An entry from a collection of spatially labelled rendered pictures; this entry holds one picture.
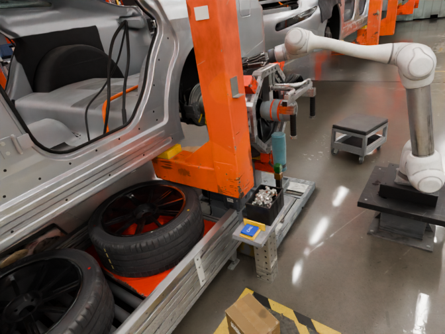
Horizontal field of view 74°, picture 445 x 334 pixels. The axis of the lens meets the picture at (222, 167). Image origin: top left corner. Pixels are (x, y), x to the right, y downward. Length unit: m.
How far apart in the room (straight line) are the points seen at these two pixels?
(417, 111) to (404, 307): 1.00
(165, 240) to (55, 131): 1.18
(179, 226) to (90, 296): 0.51
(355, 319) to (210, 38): 1.54
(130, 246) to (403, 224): 1.66
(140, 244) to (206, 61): 0.94
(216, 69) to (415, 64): 0.87
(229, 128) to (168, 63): 0.64
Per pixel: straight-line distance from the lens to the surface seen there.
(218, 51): 1.40
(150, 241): 1.58
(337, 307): 1.85
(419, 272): 2.13
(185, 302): 1.68
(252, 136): 1.81
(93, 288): 1.48
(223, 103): 1.46
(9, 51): 5.27
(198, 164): 1.77
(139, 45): 4.00
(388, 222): 2.26
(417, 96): 1.71
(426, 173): 1.83
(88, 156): 1.58
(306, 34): 1.64
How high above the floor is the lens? 1.48
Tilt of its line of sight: 28 degrees down
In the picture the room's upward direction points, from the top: 9 degrees counter-clockwise
